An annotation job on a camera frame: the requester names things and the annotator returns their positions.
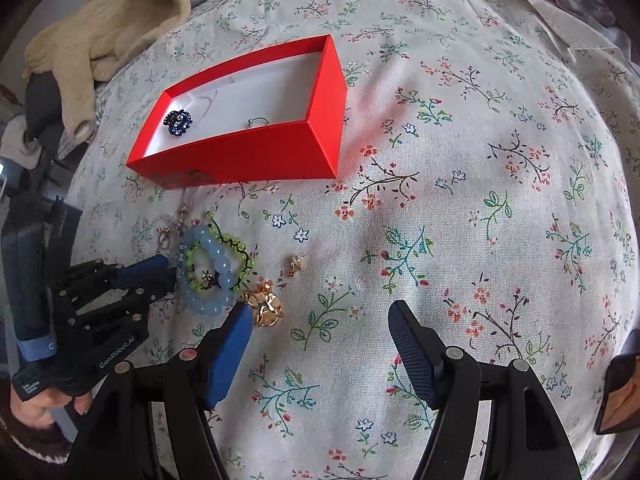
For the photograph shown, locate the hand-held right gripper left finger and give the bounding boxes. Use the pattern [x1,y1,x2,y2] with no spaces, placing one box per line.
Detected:
[65,302,253,480]

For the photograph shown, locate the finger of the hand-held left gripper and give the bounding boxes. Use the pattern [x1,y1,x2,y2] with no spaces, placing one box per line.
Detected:
[65,280,177,341]
[47,254,170,306]

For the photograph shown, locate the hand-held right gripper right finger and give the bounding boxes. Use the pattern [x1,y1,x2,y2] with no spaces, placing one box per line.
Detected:
[389,301,583,480]

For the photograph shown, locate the silver bead chain necklace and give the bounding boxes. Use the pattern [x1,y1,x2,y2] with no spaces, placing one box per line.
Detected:
[152,205,188,281]

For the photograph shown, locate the green bead bracelet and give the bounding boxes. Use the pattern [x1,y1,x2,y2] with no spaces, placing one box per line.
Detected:
[186,211,258,295]

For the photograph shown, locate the gold hair clip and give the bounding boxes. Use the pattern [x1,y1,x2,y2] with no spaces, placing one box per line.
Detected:
[239,282,286,328]

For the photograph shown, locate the light blue bead bracelet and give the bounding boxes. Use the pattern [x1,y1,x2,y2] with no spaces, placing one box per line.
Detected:
[178,225,251,317]

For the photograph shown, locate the red jewelry box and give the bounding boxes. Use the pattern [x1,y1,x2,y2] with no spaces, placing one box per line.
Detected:
[125,34,349,190]

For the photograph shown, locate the person's left hand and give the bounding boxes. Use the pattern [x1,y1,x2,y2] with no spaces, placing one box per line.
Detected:
[10,392,93,430]

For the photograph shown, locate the dark chair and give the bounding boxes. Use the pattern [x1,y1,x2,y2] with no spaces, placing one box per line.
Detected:
[30,130,71,206]

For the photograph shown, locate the white cloth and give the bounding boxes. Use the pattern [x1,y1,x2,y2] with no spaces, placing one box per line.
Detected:
[0,115,38,171]

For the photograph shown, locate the dark blue hair clip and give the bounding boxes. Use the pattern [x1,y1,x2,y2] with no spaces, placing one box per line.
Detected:
[161,108,195,137]

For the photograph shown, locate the black cloth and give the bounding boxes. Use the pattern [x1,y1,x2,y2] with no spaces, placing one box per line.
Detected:
[25,72,66,141]

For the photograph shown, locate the floral bedsheet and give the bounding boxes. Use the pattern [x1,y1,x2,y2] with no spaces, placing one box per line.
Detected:
[65,0,640,480]

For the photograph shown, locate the beige quilted jacket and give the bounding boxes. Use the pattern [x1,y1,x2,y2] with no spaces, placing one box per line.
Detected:
[21,0,192,138]

